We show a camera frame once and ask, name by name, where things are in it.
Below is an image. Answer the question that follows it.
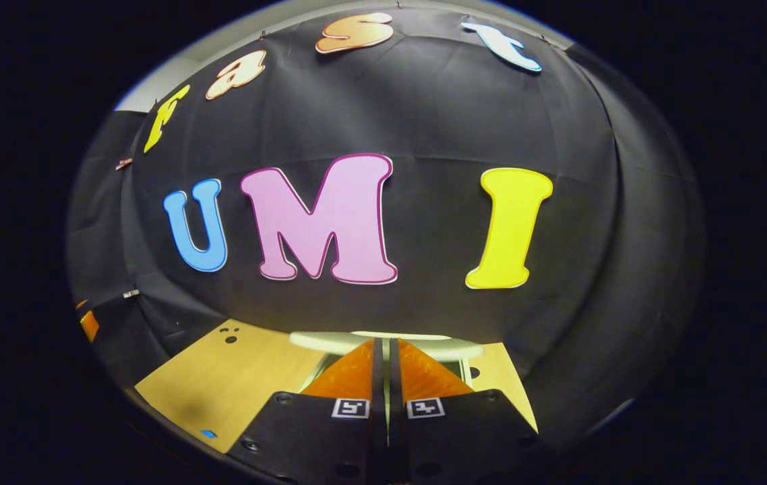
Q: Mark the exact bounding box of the black backdrop cloth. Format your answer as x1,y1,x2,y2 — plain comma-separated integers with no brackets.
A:
67,0,704,459

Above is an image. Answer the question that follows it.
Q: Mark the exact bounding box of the pale green desktop garbage bin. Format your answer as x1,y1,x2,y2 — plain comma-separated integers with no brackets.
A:
288,330,485,405

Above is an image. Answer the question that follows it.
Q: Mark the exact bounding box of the wooden desktop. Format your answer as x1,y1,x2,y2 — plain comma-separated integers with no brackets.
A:
134,319,539,453

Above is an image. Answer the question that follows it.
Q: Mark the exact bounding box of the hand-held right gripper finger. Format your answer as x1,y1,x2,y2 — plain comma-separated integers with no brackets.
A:
389,337,546,485
228,337,388,485

